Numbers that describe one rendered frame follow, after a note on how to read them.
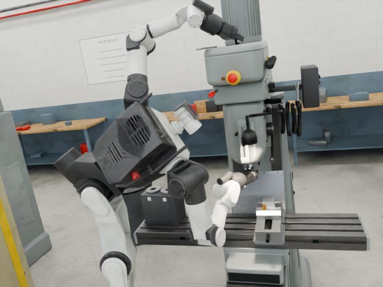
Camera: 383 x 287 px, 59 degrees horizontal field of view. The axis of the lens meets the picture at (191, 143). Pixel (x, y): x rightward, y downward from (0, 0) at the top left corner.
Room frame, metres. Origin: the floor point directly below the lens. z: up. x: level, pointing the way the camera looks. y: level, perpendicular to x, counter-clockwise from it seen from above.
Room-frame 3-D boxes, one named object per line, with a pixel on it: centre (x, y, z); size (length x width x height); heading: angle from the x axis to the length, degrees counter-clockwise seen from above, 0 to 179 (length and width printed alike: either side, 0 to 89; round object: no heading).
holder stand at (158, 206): (1.84, 0.22, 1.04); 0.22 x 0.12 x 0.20; 66
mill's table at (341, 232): (1.67, -0.22, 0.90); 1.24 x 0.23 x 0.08; 73
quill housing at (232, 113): (1.66, -0.28, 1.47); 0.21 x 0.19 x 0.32; 73
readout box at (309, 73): (1.84, -0.69, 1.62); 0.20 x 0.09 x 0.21; 163
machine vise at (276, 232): (1.60, -0.35, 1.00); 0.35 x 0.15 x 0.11; 163
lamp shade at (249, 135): (1.47, -0.26, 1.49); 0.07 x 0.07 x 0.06
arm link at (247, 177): (1.58, -0.22, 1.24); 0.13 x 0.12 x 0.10; 51
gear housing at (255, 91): (1.69, -0.29, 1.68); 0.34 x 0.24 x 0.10; 163
